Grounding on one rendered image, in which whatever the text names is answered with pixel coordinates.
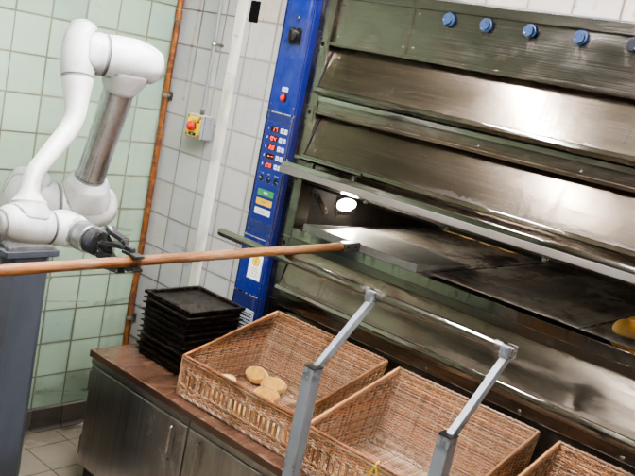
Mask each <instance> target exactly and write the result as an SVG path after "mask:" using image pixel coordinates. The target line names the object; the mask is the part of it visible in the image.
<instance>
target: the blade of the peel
mask: <svg viewBox="0 0 635 476"><path fill-rule="evenodd" d="M302 230H304V231H306V232H309V233H312V234H314V235H316V236H319V237H321V238H324V239H327V240H330V241H332V242H335V243H338V242H339V241H357V242H360V243H361V244H360V248H359V251H360V252H362V253H365V254H368V255H370V256H372V257H375V258H377V259H380V260H383V261H386V262H388V263H391V264H395V265H398V266H400V267H402V268H405V269H408V270H410V271H413V272H423V271H432V270H439V269H448V268H457V267H464V266H470V265H468V264H465V263H461V262H459V261H456V260H453V259H450V258H447V257H444V256H441V255H438V254H437V253H434V252H431V251H428V250H425V249H422V248H419V247H417V246H412V245H409V244H407V243H404V242H401V241H398V240H396V239H393V238H390V237H387V236H384V235H382V234H379V233H377V232H374V231H371V230H368V229H363V228H355V227H341V226H328V225H315V224H303V229H302Z"/></svg>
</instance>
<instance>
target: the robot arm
mask: <svg viewBox="0 0 635 476"><path fill-rule="evenodd" d="M163 69H164V59H163V54H162V53H161V52H160V51H158V50H157V48H156V47H154V46H153V45H151V44H149V43H147V42H143V41H140V40H137V39H133V38H130V37H125V36H120V35H110V34H105V33H101V32H98V31H97V26H96V25H95V24H94V23H92V22H90V21H89V20H86V19H77V20H74V21H72V22H71V23H70V25H69V26H68V28H67V29H66V31H65V33H64V36H63V39H62V43H61V49H60V79H61V86H62V91H63V99H64V115H63V118H62V120H61V122H60V125H59V126H58V128H57V129H56V130H55V131H54V133H53V134H52V135H51V136H50V138H49V139H48V140H47V141H46V143H45V144H44V145H43V147H42V148H41V149H40V150H39V152H38V153H37V154H36V155H35V157H34V158H33V159H32V161H31V162H30V163H29V165H28V166H18V167H16V168H15V169H14V170H13V171H11V172H10V174H9V176H8V177H7V179H6V181H5V183H4V186H3V189H2V193H1V196H0V247H1V248H3V249H4V250H5V251H8V252H15V251H31V250H54V246H59V247H66V248H67V247H70V248H74V249H76V250H79V251H81V252H82V253H90V254H92V255H94V256H96V257H97V258H110V257H117V256H116V255H115V253H114V252H112V248H113V247H115V248H119V249H124V250H122V253H124V254H126V255H128V256H130V257H132V258H134V259H136V260H140V259H144V258H145V256H143V255H141V254H139V253H137V252H135V251H136V249H135V248H133V247H131V246H130V245H129V242H130V239H129V238H128V237H126V236H125V235H123V234H122V233H120V232H119V231H117V230H116V229H115V228H114V227H113V226H106V225H108V224H110V222H111V221H112V220H113V219H114V217H115V216H116V214H117V209H118V202H117V198H116V195H115V193H114V192H113V191H112V190H111V189H110V184H109V182H108V180H107V179H106V176H107V173H108V170H109V167H110V164H111V161H112V156H113V154H114V151H115V148H116V146H117V143H118V140H119V137H120V134H121V131H122V129H123V126H124V124H125V122H126V119H127V116H128V113H129V108H130V105H131V102H132V99H133V97H134V96H136V95H137V94H139V93H140V91H141V90H142V89H143V88H144V87H145V86H146V84H149V85H150V84H153V83H155V82H157V81H158V80H159V79H160V78H161V77H162V75H163ZM94 76H102V83H103V86H104V87H103V90H102V93H101V95H100V98H99V101H98V104H97V108H96V111H95V114H94V119H93V122H92V124H91V128H90V131H89V134H88V137H87V140H86V143H85V145H84V149H83V152H82V155H81V158H80V161H79V164H78V168H77V169H76V170H74V171H72V172H70V173H69V174H68V176H67V178H66V179H65V180H64V181H63V182H62V183H56V182H53V181H51V177H50V176H49V174H48V173H47V171H48V170H49V168H50V167H51V166H52V165H53V164H54V163H55V161H56V160H57V159H58V158H59V157H60V155H61V154H62V153H63V152H64V151H65V150H66V148H67V147H68V146H69V145H70V144H71V143H72V142H73V141H74V140H75V138H76V137H77V135H78V134H79V132H80V130H81V128H82V126H83V124H84V121H85V118H86V114H87V109H88V105H89V101H90V96H91V91H92V88H93V85H94ZM103 226H105V227H104V229H105V231H102V229H101V228H100V227H103ZM111 236H112V237H113V238H115V239H116V240H118V241H119V242H121V243H122V244H121V243H117V242H114V241H113V240H112V238H111ZM53 245H54V246H53Z"/></svg>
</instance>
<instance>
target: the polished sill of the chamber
mask: <svg viewBox="0 0 635 476"><path fill-rule="evenodd" d="M302 229H303V228H293V231H292V236H291V237H293V238H295V239H298V240H301V241H303V242H305V243H307V244H310V245H316V244H330V243H334V242H332V241H330V240H327V239H324V238H321V237H319V236H316V235H314V234H312V233H309V232H306V231H304V230H302ZM331 252H333V253H334V254H337V255H339V256H342V257H345V258H347V259H350V260H352V261H355V262H358V263H360V264H363V265H366V266H369V267H371V268H374V269H376V270H379V271H382V272H384V273H387V274H389V275H391V276H394V277H396V278H399V279H402V280H404V281H408V282H411V283H414V284H416V285H418V286H420V287H423V288H426V289H428V290H431V291H433V292H436V293H439V294H441V295H443V296H445V297H448V298H452V299H455V300H458V301H460V302H463V303H465V304H468V305H471V306H472V307H475V308H477V309H480V310H483V311H485V312H488V313H490V314H493V315H497V316H500V317H502V318H504V319H507V320H509V321H512V322H515V323H517V324H520V325H522V326H525V327H527V328H529V329H532V330H534V331H537V332H541V333H544V334H546V335H549V336H552V337H554V338H557V339H558V340H561V341H564V342H566V343H569V344H572V345H574V346H577V347H579V348H582V349H585V350H588V351H590V352H593V353H596V354H598V355H601V356H603V357H606V358H609V359H611V360H613V361H615V362H618V363H621V364H623V365H626V366H630V367H633V368H635V349H633V348H629V347H626V346H623V345H620V344H618V343H615V342H612V341H610V340H608V339H605V338H602V337H600V336H597V335H594V334H592V333H589V332H586V331H582V330H580V329H577V328H575V327H572V326H569V325H567V324H564V323H561V322H558V321H556V320H554V319H551V318H549V317H546V316H543V315H540V314H536V313H533V312H531V311H528V310H526V309H523V308H521V307H518V306H515V305H513V304H510V303H507V302H504V301H502V300H500V299H497V298H495V297H490V296H487V295H485V294H482V293H479V292H477V291H474V290H472V289H469V288H467V287H464V286H461V285H459V284H456V283H453V282H451V281H448V280H444V279H442V278H439V277H436V276H434V275H431V274H428V273H425V272H413V271H410V270H408V269H405V268H402V267H400V266H398V265H395V264H393V263H388V262H386V261H383V260H380V259H377V258H375V257H372V256H370V255H368V254H365V253H362V252H360V251H350V252H342V251H331Z"/></svg>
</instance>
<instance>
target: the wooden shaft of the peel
mask: <svg viewBox="0 0 635 476"><path fill-rule="evenodd" d="M343 249H344V245H343V243H330V244H316V245H301V246H273V247H257V248H243V249H228V250H213V251H199V252H183V253H168V254H154V255H143V256H145V258H144V259H140V260H136V259H134V258H132V257H130V256H125V257H110V258H94V259H80V260H65V261H50V262H36V263H6V264H0V277H5V276H17V275H29V274H42V273H55V272H67V271H79V270H93V269H105V268H117V267H130V266H143V265H155V264H179V263H192V262H205V261H217V260H230V259H243V258H255V257H267V256H281V255H293V254H305V253H318V252H331V251H342V250H343Z"/></svg>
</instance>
